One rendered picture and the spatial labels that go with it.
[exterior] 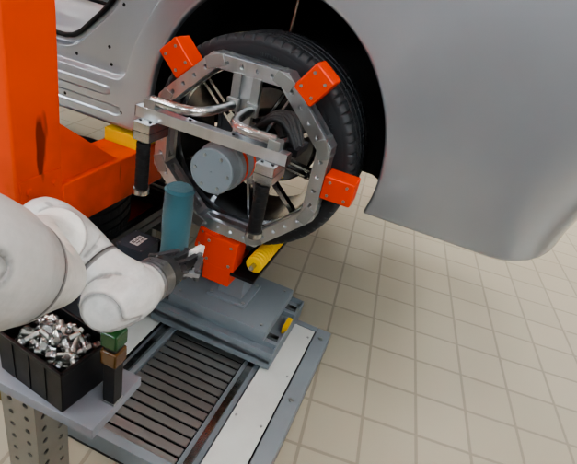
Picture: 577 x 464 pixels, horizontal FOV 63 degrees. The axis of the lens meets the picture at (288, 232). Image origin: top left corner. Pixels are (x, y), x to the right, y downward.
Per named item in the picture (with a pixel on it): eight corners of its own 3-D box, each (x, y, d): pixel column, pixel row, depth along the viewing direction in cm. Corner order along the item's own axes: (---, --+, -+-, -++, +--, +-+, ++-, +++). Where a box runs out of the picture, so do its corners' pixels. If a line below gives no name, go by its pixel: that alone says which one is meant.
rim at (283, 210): (370, 91, 147) (230, 30, 155) (352, 104, 127) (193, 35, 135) (316, 222, 173) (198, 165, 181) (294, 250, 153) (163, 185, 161)
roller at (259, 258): (289, 240, 176) (292, 226, 173) (257, 279, 151) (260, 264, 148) (274, 235, 177) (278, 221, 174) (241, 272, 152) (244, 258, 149)
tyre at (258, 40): (404, 76, 142) (215, -3, 152) (391, 88, 122) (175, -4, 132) (328, 248, 176) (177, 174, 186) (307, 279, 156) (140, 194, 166)
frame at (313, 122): (307, 257, 150) (353, 86, 123) (300, 266, 145) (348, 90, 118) (160, 201, 162) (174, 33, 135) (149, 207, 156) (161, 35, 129)
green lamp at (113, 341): (128, 342, 99) (129, 327, 97) (115, 353, 96) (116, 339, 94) (112, 334, 100) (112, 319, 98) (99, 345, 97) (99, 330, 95)
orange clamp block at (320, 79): (317, 102, 130) (341, 80, 125) (308, 108, 123) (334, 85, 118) (301, 82, 129) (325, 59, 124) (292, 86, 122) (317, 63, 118)
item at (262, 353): (299, 317, 202) (305, 298, 197) (267, 372, 171) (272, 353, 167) (197, 274, 212) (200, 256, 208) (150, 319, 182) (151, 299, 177)
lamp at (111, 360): (127, 358, 102) (128, 345, 100) (115, 370, 98) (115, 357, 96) (111, 351, 103) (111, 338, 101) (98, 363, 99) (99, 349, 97)
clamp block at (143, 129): (168, 136, 127) (170, 117, 124) (148, 145, 119) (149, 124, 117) (152, 131, 128) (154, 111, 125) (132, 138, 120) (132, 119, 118)
